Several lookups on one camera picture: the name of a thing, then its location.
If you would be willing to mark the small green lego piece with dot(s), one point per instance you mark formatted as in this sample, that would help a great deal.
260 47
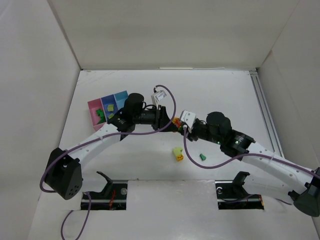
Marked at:
203 157

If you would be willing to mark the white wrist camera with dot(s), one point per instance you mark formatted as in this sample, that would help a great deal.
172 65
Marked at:
188 118
157 97

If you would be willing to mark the pink drawer bin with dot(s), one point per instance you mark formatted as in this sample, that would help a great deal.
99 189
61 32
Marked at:
93 105

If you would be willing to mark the dark blue drawer bin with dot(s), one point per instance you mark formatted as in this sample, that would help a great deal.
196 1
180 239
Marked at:
106 100

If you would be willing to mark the pale green curved lego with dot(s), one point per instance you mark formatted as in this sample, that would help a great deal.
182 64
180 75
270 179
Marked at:
110 108

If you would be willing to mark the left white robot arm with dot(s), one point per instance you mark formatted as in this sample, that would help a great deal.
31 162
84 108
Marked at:
64 171

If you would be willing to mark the aluminium rail right edge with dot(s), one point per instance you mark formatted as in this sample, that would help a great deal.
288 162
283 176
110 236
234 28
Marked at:
266 114

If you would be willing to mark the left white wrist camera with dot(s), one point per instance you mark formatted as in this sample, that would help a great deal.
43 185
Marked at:
157 97

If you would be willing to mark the orange flower oval lego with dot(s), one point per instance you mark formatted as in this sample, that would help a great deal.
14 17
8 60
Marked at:
176 121

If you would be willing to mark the dark green square lego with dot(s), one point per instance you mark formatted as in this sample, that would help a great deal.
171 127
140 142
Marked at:
100 113
102 120

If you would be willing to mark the white strip back edge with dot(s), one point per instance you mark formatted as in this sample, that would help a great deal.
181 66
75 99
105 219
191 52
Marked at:
191 68

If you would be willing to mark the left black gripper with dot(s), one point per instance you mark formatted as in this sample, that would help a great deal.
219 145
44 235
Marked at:
161 118

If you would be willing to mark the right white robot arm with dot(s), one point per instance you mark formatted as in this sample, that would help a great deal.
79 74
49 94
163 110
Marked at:
291 183

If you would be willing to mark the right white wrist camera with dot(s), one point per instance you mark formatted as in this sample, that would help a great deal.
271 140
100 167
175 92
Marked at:
188 118

